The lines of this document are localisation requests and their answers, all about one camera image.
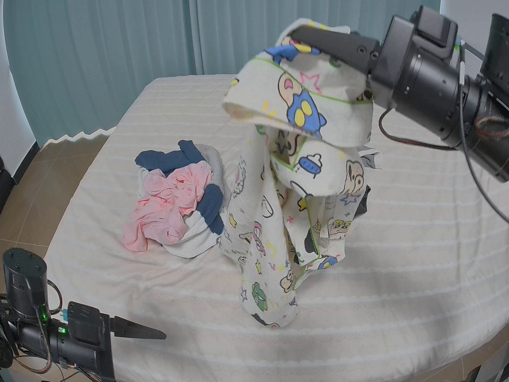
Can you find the white and blue sweater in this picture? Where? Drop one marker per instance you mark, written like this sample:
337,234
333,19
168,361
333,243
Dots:
191,241

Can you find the white printed pyjama top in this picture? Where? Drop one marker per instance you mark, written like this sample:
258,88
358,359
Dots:
258,253

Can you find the blue-green curtain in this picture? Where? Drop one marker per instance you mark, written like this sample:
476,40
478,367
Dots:
246,14
99,54

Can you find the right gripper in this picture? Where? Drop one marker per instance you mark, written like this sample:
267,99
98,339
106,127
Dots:
421,86

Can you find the grey garment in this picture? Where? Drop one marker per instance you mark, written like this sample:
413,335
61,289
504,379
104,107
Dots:
372,159

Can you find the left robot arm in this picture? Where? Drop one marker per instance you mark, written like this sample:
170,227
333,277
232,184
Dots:
24,285

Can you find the pink garment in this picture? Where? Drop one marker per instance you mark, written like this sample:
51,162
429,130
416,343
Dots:
159,213

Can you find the black garment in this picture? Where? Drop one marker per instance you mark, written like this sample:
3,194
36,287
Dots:
362,203

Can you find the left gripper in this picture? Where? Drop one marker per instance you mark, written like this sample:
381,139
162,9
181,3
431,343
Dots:
39,340

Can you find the bed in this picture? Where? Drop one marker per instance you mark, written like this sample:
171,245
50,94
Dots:
139,281

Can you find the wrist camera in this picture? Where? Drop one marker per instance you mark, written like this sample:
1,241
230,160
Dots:
83,322
435,30

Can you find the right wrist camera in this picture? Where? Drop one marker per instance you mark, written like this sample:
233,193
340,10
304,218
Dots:
435,30

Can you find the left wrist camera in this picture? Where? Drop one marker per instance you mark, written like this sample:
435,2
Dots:
83,322

